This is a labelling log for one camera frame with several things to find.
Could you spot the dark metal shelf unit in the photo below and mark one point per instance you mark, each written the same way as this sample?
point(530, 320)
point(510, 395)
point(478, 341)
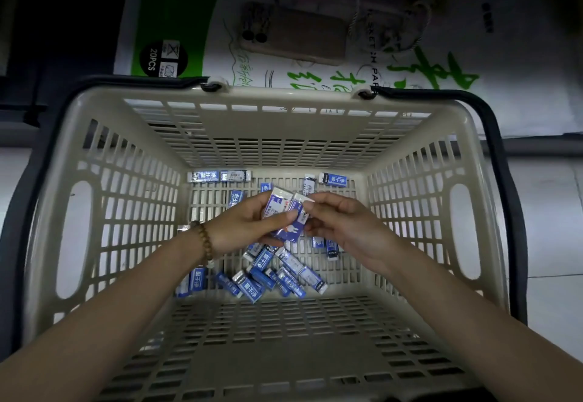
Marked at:
point(27, 114)

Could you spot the person's left forearm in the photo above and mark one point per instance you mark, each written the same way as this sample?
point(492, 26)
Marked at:
point(91, 315)

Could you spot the person's right hand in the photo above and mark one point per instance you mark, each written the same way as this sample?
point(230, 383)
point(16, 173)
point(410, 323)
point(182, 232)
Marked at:
point(355, 228)

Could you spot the person's left hand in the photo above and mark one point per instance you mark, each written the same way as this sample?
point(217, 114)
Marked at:
point(243, 228)

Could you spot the beige plastic shopping basket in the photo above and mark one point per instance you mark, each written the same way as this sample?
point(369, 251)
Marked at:
point(282, 133)

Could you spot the blue packaged eraser bundle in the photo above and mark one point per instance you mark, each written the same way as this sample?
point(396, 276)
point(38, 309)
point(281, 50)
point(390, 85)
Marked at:
point(291, 215)

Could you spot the pile of mixed packaged erasers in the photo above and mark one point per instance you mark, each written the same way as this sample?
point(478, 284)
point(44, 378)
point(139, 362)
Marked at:
point(278, 274)

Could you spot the green and white paper pack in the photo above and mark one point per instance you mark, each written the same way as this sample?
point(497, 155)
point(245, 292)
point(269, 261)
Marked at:
point(177, 9)

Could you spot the person's right forearm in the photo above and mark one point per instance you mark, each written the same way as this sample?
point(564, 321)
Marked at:
point(492, 333)

